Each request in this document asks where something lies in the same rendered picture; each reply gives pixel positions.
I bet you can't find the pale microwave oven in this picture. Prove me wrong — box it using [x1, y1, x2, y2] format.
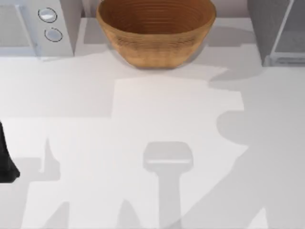
[0, 0, 84, 60]

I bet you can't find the brown woven basket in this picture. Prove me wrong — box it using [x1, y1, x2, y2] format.
[96, 0, 217, 70]

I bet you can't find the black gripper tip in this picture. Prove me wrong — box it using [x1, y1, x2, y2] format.
[0, 121, 20, 184]

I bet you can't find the microwave knob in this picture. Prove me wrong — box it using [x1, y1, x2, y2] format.
[44, 27, 64, 43]
[37, 7, 58, 23]

